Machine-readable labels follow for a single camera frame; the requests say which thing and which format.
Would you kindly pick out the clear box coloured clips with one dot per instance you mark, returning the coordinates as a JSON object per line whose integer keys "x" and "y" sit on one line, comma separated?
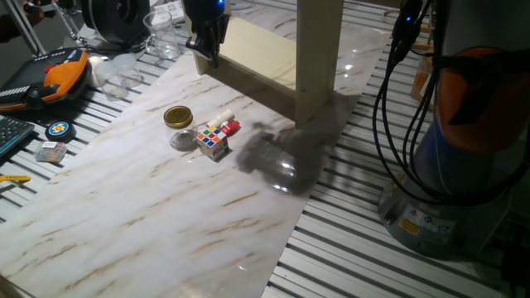
{"x": 51, "y": 152}

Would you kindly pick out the silver metal stand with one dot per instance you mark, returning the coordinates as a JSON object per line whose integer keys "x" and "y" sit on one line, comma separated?
{"x": 72, "y": 29}

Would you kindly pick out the wooden slat rack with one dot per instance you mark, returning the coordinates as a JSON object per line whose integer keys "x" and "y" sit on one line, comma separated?
{"x": 422, "y": 43}

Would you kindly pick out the black filament spool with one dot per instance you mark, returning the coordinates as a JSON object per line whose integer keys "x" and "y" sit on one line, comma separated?
{"x": 116, "y": 18}

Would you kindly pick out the small red object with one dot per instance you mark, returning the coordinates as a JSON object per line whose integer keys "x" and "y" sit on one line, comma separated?
{"x": 231, "y": 128}

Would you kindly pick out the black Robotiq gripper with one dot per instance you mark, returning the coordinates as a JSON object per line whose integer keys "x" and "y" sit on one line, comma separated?
{"x": 205, "y": 12}

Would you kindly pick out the clear plastic cup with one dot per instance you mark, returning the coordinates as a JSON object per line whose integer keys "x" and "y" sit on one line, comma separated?
{"x": 130, "y": 70}
{"x": 109, "y": 80}

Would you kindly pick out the clear glass beaker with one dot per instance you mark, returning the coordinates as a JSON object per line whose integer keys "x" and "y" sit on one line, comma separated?
{"x": 162, "y": 35}

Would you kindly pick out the aluminium profile pole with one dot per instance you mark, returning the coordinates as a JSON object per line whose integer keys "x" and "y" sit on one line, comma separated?
{"x": 27, "y": 29}

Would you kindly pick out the cream wooden shelf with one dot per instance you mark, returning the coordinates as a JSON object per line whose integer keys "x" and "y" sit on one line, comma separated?
{"x": 316, "y": 62}

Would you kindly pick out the multicoloured Rubik's cube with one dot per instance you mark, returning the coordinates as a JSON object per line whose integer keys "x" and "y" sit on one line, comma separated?
{"x": 213, "y": 143}

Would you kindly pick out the white ball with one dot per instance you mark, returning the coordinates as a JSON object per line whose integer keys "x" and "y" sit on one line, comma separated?
{"x": 93, "y": 66}

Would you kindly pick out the round black puck blue logo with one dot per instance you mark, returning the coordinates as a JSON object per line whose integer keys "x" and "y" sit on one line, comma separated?
{"x": 60, "y": 131}

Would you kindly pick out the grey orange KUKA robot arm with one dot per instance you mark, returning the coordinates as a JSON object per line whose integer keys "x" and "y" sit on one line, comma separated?
{"x": 468, "y": 165}

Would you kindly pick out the orange black teach pendant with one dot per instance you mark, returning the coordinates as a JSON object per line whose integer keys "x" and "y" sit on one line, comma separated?
{"x": 62, "y": 78}

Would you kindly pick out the white power strip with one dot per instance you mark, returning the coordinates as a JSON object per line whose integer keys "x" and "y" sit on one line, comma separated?
{"x": 167, "y": 9}

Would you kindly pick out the glass jar gold lid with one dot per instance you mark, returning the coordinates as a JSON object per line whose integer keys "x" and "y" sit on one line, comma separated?
{"x": 180, "y": 128}

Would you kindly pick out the marble patterned mat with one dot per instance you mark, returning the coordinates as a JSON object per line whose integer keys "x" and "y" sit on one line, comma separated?
{"x": 165, "y": 215}

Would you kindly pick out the forearm in dark red sleeve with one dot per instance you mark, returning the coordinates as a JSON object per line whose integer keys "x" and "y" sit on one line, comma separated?
{"x": 10, "y": 29}

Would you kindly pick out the operator bare hand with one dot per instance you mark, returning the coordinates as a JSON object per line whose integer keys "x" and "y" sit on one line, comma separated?
{"x": 35, "y": 15}

